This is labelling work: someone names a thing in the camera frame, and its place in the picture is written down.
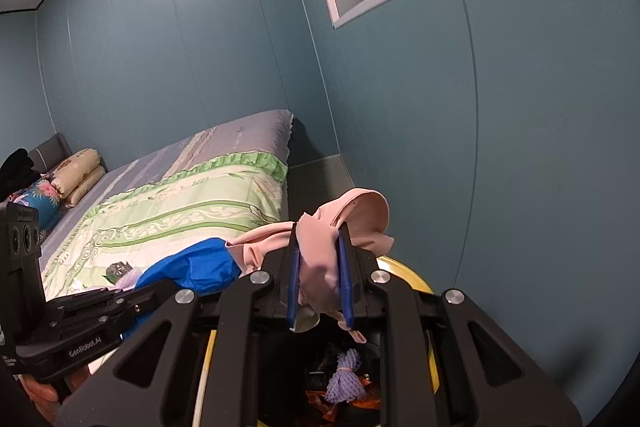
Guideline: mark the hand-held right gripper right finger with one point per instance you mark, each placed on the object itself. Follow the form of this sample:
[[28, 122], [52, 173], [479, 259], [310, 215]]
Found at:
[[345, 277]]

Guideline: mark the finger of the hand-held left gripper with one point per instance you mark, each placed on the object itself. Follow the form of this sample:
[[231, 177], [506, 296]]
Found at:
[[100, 302]]

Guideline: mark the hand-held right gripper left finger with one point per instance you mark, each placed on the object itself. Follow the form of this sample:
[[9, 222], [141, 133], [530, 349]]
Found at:
[[294, 277]]

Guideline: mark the pink cloth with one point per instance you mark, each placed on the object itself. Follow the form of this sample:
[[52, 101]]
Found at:
[[320, 267]]

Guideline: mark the green foil wrapper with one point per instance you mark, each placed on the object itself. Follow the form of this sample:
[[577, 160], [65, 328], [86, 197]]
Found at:
[[117, 272]]

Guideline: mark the pale purple plastic bag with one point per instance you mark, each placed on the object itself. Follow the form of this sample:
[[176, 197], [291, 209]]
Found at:
[[131, 279]]

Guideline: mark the black trash bin yellow rim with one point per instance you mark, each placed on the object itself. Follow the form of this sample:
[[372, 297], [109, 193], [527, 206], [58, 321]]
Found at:
[[405, 269]]

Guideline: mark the blue plastic bag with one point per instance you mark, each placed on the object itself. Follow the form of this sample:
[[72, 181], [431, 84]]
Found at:
[[200, 267]]

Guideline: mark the purple foam net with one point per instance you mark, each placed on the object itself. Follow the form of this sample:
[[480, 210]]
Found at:
[[342, 382]]

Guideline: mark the orange snack wrapper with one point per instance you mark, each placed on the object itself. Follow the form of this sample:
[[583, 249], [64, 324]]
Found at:
[[367, 399]]

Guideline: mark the person's left hand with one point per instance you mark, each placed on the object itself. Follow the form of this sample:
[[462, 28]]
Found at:
[[40, 389]]

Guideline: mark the blue floral folded quilt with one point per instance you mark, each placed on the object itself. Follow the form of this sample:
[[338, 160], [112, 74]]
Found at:
[[40, 202]]

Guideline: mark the black clothing pile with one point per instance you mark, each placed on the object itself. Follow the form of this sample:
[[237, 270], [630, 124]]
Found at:
[[15, 172]]

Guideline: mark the green floral quilt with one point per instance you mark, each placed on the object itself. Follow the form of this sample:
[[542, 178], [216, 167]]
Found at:
[[175, 207]]

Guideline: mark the beige folded pillows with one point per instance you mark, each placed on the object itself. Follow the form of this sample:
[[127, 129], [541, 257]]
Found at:
[[75, 172]]

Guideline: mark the grey bed headboard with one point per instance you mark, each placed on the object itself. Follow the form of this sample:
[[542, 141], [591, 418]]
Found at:
[[50, 147]]

